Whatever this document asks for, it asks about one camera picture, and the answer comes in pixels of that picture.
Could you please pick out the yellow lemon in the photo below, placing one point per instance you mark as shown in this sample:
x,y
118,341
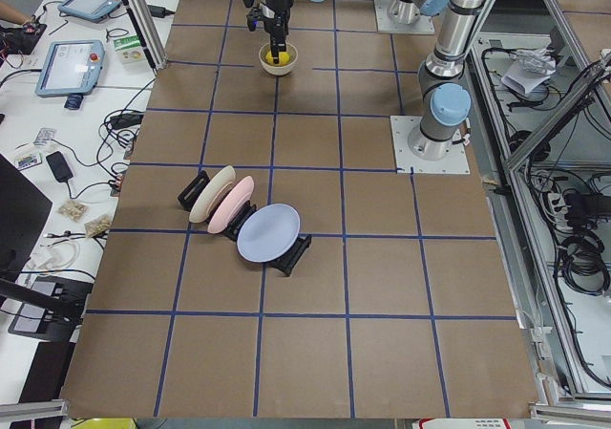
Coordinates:
x,y
282,59

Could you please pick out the light blue plate in rack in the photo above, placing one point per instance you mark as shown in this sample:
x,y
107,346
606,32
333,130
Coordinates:
x,y
269,233

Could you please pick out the aluminium frame post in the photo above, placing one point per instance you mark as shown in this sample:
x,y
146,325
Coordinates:
x,y
147,33

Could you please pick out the cream plate in rack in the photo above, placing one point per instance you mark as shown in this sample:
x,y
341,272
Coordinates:
x,y
212,194

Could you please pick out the crumpled white paper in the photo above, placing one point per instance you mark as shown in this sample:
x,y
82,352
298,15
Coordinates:
x,y
530,68

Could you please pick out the black smartphone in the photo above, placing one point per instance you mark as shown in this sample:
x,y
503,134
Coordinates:
x,y
62,172

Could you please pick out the blue teach pendant lower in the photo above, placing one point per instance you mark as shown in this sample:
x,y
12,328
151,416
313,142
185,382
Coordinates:
x,y
71,67

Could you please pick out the blue teach pendant upper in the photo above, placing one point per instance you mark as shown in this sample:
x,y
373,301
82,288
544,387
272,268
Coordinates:
x,y
89,10

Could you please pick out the blue teach pendant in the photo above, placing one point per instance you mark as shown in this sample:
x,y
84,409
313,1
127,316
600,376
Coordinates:
x,y
89,10
71,67

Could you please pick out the black dish rack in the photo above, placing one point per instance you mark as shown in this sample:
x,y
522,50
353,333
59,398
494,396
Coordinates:
x,y
284,263

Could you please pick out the green white carton box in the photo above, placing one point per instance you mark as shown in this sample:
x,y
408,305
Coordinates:
x,y
128,49

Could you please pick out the pink plate in rack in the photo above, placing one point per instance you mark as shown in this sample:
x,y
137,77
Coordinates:
x,y
231,205

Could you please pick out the white ceramic bowl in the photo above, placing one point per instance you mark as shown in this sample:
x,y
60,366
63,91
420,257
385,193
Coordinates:
x,y
282,70

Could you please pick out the black power adapter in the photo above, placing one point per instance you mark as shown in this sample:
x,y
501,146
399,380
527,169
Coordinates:
x,y
159,11

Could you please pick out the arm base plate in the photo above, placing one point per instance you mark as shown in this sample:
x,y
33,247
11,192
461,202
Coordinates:
x,y
415,154
400,17

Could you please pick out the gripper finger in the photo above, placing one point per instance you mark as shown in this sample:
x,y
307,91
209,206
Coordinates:
x,y
277,44

